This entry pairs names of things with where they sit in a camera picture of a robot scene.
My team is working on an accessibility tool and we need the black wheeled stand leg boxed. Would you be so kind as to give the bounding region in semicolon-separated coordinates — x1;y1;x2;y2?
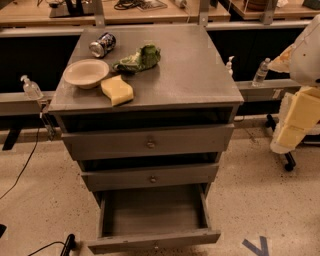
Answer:
265;114;296;171

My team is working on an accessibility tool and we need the green jalapeno chip bag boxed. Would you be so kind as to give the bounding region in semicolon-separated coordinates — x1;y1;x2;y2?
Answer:
112;44;161;73

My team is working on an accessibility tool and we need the grey wooden drawer cabinet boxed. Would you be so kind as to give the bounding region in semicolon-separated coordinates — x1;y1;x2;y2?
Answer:
48;23;245;201

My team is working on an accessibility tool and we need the clear plastic water bottle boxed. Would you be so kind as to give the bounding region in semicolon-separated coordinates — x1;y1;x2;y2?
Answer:
252;58;271;87

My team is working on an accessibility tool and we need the yellow sponge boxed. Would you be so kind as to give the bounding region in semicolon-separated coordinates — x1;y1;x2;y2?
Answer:
101;75;134;106

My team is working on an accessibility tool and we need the beige paper bowl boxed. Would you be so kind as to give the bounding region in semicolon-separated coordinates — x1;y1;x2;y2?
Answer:
63;59;109;89

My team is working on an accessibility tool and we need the grey middle drawer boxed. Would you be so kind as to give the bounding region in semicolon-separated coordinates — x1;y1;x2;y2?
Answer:
81;163;219;192

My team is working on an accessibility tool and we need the grey open bottom drawer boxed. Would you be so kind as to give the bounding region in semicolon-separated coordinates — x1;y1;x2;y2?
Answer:
87;184;220;254

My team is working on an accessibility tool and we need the clear pump sanitizer bottle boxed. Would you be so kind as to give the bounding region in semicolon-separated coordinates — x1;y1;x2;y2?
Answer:
20;75;44;100

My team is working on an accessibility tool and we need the blue soda can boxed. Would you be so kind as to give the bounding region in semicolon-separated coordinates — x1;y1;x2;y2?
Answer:
89;32;116;58

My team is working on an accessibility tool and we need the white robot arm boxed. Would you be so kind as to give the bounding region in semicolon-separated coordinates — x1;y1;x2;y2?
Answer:
268;15;320;154

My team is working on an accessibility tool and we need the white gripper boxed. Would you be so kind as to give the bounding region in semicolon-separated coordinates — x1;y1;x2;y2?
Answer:
278;86;320;150

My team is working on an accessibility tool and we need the black floor cable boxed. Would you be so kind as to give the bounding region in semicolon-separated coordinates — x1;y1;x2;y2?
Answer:
0;128;42;200

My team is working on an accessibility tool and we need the black cable coil on desk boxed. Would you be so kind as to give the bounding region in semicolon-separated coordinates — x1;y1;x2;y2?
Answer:
113;0;148;11

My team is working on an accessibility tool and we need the grey top drawer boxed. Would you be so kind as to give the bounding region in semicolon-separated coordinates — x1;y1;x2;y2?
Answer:
62;124;234;160

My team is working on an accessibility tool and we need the small white pump bottle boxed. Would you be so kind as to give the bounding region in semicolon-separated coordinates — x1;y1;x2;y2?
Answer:
226;56;234;76

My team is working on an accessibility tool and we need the black object with cable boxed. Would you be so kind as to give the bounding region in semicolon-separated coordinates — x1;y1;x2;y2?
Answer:
27;234;76;256

